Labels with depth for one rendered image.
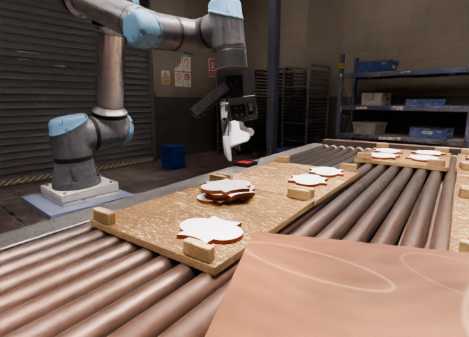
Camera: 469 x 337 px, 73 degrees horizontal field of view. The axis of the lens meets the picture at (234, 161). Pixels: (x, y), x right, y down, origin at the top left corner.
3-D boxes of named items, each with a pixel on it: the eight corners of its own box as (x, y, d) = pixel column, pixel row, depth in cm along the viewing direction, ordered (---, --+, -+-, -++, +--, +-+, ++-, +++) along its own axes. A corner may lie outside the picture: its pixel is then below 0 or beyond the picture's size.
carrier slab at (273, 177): (212, 185, 103) (212, 180, 102) (274, 164, 135) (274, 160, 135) (315, 206, 82) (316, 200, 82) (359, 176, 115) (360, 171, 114)
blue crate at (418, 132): (407, 137, 474) (408, 126, 471) (417, 135, 499) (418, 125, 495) (446, 140, 438) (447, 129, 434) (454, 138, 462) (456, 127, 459)
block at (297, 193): (286, 197, 84) (286, 187, 84) (289, 195, 86) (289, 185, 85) (307, 201, 81) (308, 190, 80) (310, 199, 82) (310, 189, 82)
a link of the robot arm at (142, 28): (37, -41, 84) (146, 1, 60) (79, -30, 92) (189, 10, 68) (38, 6, 89) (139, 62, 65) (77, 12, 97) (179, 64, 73)
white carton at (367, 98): (360, 106, 519) (361, 92, 515) (370, 106, 536) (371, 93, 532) (381, 107, 491) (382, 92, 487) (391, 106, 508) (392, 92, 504)
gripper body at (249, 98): (257, 122, 71) (252, 66, 69) (219, 125, 72) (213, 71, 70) (259, 120, 78) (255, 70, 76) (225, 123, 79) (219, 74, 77)
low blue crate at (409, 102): (404, 107, 461) (404, 99, 458) (406, 106, 492) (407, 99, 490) (445, 107, 434) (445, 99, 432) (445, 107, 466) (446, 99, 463)
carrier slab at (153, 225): (89, 226, 69) (88, 219, 69) (210, 185, 102) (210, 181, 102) (214, 277, 49) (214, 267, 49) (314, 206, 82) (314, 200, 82)
